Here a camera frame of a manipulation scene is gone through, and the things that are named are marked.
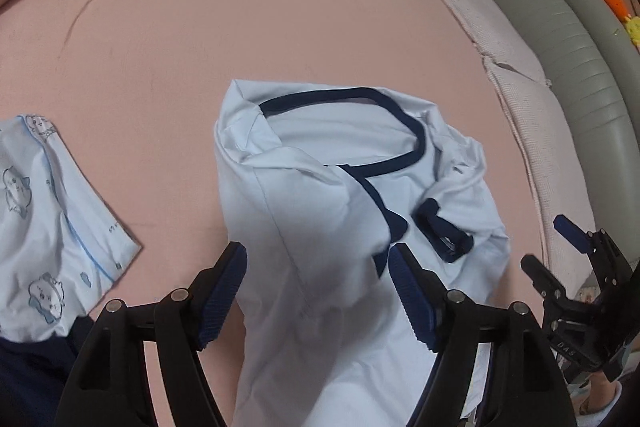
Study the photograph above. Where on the pale blue printed pajama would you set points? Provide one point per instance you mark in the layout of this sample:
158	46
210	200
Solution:
50	232

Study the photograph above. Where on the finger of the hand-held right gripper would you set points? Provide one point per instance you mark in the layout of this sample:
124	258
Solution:
542	277
570	229

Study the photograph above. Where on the navy striped garment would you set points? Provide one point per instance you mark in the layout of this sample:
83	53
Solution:
30	372

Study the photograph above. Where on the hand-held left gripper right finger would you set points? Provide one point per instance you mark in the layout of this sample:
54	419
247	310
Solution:
415	302

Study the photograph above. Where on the white shirt with navy trim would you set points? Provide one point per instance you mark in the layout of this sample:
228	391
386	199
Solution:
310	207

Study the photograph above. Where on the yellow plush toy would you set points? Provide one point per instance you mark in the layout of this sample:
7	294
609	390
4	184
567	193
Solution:
632	29

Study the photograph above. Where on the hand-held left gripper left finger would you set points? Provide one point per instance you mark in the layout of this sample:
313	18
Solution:
222	297

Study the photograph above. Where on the grey padded headboard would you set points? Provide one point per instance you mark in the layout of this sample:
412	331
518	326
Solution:
575	57

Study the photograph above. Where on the pink bed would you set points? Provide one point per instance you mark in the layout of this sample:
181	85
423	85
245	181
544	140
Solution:
200	32

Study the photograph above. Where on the person's right hand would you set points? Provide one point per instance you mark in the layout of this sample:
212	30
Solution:
602	394

